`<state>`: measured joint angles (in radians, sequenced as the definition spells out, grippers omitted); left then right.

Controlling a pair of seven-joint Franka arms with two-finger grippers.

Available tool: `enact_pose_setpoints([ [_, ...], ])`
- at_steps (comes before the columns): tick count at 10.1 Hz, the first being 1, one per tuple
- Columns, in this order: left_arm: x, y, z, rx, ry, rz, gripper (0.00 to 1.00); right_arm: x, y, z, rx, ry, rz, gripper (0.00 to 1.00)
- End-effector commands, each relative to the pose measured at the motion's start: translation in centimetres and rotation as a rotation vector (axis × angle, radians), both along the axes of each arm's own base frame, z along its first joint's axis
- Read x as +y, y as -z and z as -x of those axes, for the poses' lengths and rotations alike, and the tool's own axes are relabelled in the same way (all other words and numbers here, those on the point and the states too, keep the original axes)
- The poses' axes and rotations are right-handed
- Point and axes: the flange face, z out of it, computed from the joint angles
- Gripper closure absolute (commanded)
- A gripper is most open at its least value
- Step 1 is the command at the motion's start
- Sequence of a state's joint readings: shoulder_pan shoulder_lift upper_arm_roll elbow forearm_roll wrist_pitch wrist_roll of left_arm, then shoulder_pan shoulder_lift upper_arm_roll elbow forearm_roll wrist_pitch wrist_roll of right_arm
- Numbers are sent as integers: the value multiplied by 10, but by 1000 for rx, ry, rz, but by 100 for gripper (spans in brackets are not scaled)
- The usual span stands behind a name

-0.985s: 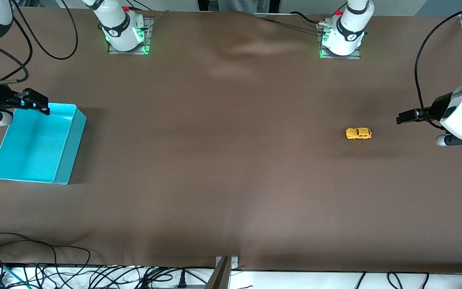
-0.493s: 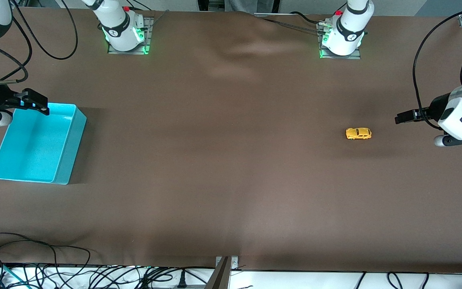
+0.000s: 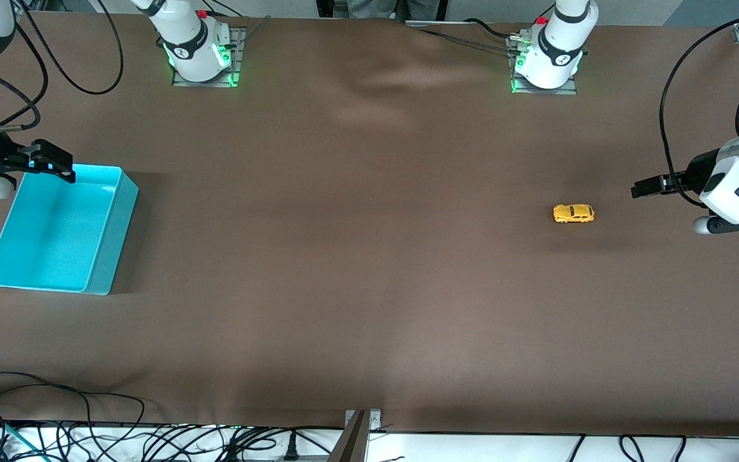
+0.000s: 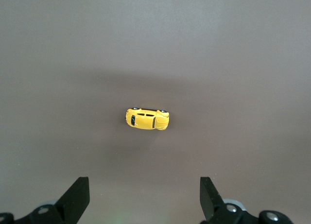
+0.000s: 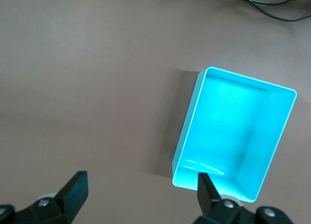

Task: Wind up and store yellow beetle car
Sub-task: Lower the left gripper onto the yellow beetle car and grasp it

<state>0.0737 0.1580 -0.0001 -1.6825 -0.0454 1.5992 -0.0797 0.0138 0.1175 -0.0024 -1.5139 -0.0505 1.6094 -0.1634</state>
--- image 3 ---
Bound black cable with metal plug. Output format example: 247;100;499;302
0;56;42;133

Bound thin grey base cables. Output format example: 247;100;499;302
416;28;519;55

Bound yellow toy beetle car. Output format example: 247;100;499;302
552;203;596;225

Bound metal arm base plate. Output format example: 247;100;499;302
172;26;246;89
509;35;579;96

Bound person in grey trousers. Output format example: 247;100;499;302
346;0;447;21

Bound black looping arm cable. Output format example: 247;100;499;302
17;0;126;96
659;12;739;207

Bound brown table cover sheet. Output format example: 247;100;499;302
0;12;739;438

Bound thick black base cable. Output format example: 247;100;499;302
464;18;524;40

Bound thin black arched cable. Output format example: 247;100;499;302
0;371;94;443

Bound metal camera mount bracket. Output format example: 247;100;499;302
328;408;383;462

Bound teal plastic bin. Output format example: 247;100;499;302
0;164;140;296

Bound thin black long cable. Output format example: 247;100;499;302
0;383;147;443

